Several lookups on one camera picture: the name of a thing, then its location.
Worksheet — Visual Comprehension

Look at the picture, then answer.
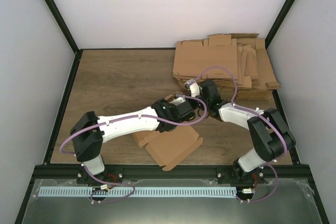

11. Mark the cardboard box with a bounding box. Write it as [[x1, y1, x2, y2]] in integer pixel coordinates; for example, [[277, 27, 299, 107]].
[[132, 92, 203, 172]]

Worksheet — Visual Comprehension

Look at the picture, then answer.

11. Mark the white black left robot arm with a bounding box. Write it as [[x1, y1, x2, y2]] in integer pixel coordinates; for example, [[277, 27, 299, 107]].
[[70, 97, 197, 184]]

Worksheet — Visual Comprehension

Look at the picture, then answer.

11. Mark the stack of flat cardboard blanks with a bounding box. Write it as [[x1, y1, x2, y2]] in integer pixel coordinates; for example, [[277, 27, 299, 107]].
[[173, 34, 280, 100]]

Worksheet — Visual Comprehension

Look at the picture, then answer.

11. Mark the grey metal front plate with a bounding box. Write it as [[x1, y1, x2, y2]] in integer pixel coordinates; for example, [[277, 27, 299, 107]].
[[23, 179, 322, 223]]

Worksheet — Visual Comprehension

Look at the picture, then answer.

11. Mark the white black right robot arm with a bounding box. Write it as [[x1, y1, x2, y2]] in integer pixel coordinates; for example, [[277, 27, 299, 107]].
[[185, 80, 296, 184]]

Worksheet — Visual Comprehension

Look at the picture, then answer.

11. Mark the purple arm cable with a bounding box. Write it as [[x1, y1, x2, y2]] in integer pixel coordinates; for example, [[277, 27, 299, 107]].
[[193, 65, 288, 204], [59, 95, 209, 205]]

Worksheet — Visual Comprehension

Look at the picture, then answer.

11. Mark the light blue slotted cable duct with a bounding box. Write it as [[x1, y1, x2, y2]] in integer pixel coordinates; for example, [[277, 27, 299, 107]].
[[38, 186, 237, 198]]

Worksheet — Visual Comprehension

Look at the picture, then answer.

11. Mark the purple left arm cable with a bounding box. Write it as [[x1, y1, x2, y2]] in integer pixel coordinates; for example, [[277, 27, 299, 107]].
[[59, 95, 209, 205]]

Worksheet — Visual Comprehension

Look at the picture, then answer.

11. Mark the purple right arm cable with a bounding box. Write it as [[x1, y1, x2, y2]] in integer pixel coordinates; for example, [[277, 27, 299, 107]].
[[193, 65, 288, 204]]

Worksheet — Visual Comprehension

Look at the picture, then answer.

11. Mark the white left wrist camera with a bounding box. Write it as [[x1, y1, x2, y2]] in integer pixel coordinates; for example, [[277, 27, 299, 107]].
[[170, 96, 186, 106]]

